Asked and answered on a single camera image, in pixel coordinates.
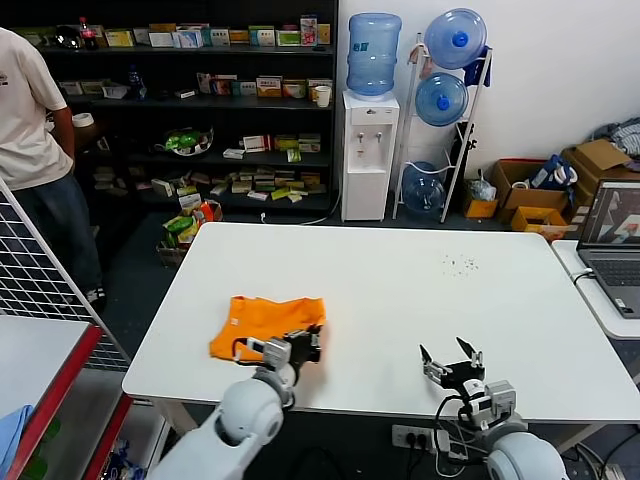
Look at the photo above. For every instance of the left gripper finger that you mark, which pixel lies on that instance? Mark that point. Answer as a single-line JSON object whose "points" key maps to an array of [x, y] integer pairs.
{"points": [[301, 337], [317, 345]]}

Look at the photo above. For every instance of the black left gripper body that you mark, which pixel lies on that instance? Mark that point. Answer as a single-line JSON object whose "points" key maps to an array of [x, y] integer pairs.
{"points": [[300, 357]]}

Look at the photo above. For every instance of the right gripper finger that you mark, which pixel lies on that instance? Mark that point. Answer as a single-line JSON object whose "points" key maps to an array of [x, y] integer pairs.
{"points": [[435, 372], [476, 360]]}

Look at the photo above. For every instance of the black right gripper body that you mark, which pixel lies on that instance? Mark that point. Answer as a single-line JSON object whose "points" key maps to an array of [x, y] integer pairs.
{"points": [[462, 375]]}

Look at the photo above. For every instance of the orange t-shirt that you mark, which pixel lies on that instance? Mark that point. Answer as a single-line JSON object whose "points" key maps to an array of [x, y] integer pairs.
{"points": [[265, 320]]}

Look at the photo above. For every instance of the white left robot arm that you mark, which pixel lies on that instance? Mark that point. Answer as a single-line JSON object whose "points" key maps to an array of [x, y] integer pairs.
{"points": [[245, 420]]}

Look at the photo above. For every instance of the person's right forearm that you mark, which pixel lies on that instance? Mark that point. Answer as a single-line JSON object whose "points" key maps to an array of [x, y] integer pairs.
{"points": [[65, 132]]}

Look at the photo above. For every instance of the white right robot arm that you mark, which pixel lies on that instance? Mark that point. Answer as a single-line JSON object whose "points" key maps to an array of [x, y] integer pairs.
{"points": [[525, 455]]}

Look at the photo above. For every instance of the pile of clothes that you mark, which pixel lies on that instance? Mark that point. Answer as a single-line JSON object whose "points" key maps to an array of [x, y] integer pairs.
{"points": [[622, 135]]}

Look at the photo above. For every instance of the white power strip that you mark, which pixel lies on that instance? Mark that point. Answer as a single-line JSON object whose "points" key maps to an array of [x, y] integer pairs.
{"points": [[415, 437]]}

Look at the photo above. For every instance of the white side table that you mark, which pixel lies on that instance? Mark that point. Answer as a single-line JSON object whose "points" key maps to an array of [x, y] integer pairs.
{"points": [[600, 320]]}

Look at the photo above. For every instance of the orange cardboard box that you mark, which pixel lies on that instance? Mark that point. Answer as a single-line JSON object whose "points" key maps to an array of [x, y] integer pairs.
{"points": [[540, 227]]}

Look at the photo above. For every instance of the small yellow cardboard box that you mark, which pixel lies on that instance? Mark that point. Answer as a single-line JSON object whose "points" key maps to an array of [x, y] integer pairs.
{"points": [[480, 209]]}

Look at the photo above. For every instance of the box of snack bags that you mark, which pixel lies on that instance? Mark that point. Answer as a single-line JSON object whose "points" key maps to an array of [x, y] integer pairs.
{"points": [[182, 230]]}

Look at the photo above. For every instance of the grey laptop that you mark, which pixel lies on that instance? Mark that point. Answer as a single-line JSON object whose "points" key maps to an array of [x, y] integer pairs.
{"points": [[617, 270]]}

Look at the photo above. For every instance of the clear plastic bag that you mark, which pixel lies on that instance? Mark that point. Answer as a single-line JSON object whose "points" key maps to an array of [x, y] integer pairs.
{"points": [[482, 189]]}

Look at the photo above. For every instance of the white water dispenser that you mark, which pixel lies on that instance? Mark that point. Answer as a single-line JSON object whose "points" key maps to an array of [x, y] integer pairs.
{"points": [[367, 170]]}

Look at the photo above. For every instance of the red and white medicine box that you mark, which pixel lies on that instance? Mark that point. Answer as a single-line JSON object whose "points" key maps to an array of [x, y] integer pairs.
{"points": [[257, 143]]}

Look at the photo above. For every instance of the blue bag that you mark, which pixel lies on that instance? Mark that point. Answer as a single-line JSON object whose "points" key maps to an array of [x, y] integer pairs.
{"points": [[550, 172]]}

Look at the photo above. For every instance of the black tripod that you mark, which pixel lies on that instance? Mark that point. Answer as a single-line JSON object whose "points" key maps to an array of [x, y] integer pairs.
{"points": [[465, 150]]}

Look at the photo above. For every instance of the bowl of green snack bags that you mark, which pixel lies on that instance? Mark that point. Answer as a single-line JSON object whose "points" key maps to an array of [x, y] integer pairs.
{"points": [[185, 141]]}

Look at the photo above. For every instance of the white jug rack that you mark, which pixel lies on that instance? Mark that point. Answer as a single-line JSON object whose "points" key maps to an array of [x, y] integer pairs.
{"points": [[470, 130]]}

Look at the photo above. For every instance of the brown cardboard box with flaps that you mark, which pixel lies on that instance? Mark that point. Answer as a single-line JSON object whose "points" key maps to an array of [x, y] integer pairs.
{"points": [[597, 157]]}

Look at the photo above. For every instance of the white paper cup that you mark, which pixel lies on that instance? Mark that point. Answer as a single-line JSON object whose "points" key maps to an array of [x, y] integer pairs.
{"points": [[323, 97]]}

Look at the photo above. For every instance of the red-edged cart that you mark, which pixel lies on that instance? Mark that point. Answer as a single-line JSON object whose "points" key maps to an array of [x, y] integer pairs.
{"points": [[60, 390]]}

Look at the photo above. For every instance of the black shelf unit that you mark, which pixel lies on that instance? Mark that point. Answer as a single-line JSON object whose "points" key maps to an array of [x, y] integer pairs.
{"points": [[200, 115]]}

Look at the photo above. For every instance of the blue labelled water jug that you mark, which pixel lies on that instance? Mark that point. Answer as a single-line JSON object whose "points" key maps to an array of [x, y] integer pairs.
{"points": [[374, 60]]}

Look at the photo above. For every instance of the dark blue hanging cloth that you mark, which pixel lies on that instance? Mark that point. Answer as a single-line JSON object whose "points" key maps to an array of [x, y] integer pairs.
{"points": [[475, 70]]}

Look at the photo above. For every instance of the light blue cloth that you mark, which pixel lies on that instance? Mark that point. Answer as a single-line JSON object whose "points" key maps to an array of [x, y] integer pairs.
{"points": [[12, 430]]}

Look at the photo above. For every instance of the green and white medicine box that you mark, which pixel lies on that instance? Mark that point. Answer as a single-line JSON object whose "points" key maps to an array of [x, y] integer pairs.
{"points": [[289, 38]]}

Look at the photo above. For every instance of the blue drink bottle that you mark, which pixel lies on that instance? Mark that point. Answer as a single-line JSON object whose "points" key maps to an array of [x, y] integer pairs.
{"points": [[136, 84]]}

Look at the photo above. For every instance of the pink and blue box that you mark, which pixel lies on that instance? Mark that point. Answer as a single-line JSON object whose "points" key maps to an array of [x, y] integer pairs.
{"points": [[309, 30]]}

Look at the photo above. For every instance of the white tape roll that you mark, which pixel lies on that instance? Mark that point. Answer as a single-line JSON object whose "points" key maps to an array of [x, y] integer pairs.
{"points": [[83, 119]]}

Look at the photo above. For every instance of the blue and white medicine box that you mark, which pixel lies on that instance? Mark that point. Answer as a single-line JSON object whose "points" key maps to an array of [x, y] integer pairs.
{"points": [[190, 38]]}

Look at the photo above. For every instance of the person in white shirt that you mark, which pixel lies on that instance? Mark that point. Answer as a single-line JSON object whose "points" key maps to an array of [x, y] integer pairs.
{"points": [[25, 125]]}

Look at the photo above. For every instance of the yellow medicine box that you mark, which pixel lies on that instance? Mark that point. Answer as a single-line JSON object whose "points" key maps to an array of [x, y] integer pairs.
{"points": [[120, 38]]}

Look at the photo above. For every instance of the cola bottle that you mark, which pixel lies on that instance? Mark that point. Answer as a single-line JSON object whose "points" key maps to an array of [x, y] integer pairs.
{"points": [[89, 35]]}

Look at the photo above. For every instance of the shiny dark round bowl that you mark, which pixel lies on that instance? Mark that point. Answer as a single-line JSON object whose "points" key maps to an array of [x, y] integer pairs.
{"points": [[67, 36]]}

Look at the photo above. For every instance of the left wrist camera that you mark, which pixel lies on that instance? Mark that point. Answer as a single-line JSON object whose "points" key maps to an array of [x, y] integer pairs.
{"points": [[276, 354]]}

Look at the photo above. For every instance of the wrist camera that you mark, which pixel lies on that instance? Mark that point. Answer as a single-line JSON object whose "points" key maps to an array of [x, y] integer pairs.
{"points": [[497, 400], [276, 354]]}

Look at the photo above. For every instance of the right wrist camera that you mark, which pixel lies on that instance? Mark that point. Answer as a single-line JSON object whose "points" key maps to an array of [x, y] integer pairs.
{"points": [[497, 400]]}

